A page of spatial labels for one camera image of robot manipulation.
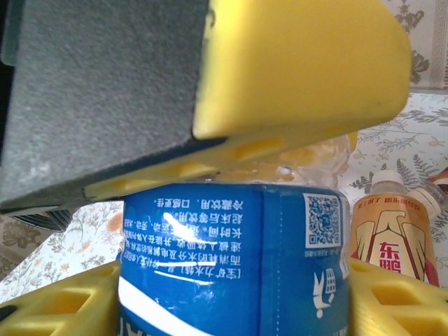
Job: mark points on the finger of the yellow grey left gripper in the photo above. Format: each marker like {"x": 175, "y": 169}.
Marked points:
{"x": 210, "y": 77}

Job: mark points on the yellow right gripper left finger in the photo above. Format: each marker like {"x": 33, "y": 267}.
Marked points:
{"x": 52, "y": 308}

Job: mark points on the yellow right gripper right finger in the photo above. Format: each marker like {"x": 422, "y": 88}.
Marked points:
{"x": 402, "y": 311}

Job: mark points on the gold red label plastic bottle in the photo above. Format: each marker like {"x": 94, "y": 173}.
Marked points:
{"x": 388, "y": 245}

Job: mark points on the blue white label plastic bottle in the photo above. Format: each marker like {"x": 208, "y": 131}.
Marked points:
{"x": 227, "y": 262}

